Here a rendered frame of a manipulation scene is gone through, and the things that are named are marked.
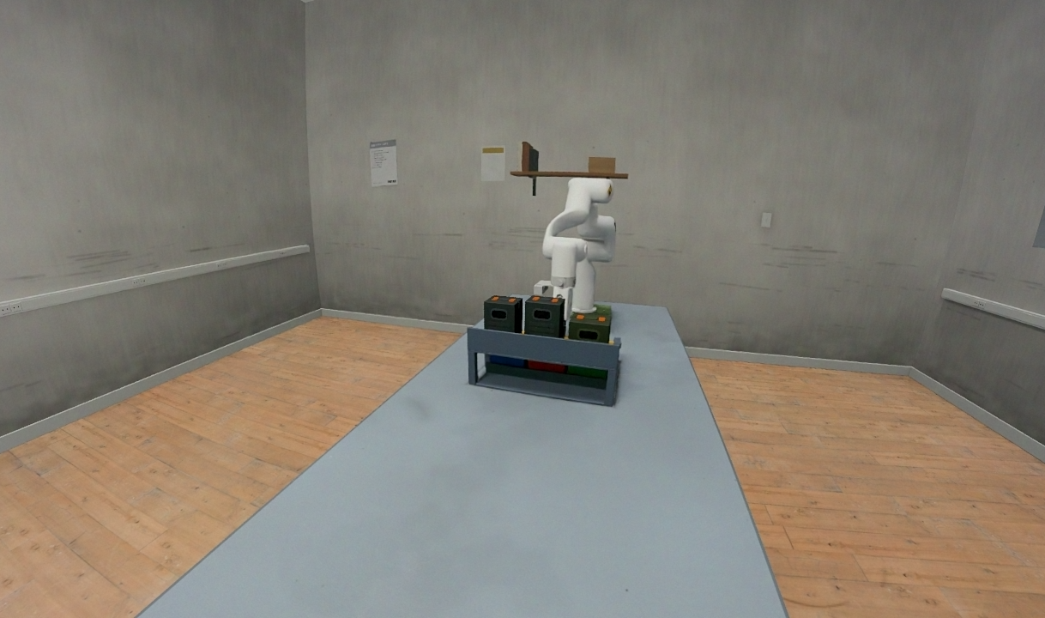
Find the red open bin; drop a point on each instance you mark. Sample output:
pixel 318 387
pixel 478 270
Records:
pixel 547 366

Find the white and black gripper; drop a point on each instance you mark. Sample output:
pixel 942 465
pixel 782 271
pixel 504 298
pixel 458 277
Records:
pixel 564 293

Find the green open bin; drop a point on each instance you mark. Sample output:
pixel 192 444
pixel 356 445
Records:
pixel 589 372

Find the blue bin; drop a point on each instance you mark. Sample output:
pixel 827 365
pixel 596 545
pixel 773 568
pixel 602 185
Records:
pixel 509 361

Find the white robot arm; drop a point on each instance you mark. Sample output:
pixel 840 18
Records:
pixel 566 253

